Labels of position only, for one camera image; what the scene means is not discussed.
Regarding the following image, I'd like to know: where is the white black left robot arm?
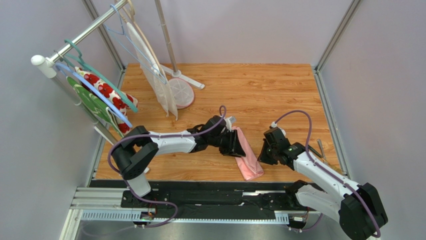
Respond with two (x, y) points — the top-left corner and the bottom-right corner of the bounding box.
(110, 115), (246, 197)

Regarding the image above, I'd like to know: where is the pink cloth napkin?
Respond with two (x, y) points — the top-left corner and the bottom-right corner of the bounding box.
(232, 126), (265, 181)

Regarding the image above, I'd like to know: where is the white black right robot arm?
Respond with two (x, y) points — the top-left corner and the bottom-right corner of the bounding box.
(258, 127), (389, 240)

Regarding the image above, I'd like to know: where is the red floral white cloth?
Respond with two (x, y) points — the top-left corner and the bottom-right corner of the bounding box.
(74, 66), (139, 136)

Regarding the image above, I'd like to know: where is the blue plastic hanger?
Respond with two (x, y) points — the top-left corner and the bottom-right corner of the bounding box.
(53, 63), (133, 128)

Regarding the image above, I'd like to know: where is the beige hanger with white cloth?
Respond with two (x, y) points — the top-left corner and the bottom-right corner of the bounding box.
(118, 0), (178, 119)

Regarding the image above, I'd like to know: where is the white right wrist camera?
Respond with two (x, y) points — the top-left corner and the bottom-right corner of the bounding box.
(269, 121), (287, 137)

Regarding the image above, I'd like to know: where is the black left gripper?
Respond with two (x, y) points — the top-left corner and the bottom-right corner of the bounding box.
(208, 129), (247, 158)

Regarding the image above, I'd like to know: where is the light blue thin hanger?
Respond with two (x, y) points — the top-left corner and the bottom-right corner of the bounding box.
(103, 4), (168, 85)

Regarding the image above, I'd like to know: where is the green patterned cloth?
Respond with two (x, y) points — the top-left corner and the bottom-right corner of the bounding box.
(66, 76), (124, 137)

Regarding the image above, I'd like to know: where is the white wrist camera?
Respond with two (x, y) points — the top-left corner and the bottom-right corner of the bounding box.
(269, 121), (287, 137)
(224, 116), (236, 131)

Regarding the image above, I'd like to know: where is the metal clothes rack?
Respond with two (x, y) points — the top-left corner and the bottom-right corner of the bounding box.
(30, 0), (206, 175)

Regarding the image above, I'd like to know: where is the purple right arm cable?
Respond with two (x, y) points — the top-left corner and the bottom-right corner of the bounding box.
(272, 110), (382, 239)

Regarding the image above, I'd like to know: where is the teal plastic hanger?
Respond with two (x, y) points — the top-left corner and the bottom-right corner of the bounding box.
(63, 38), (139, 114)

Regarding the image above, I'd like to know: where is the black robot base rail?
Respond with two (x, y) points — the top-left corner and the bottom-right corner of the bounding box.
(120, 181), (307, 220)

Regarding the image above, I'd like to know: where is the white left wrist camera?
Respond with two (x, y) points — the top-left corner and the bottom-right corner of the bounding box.
(224, 116), (236, 131)

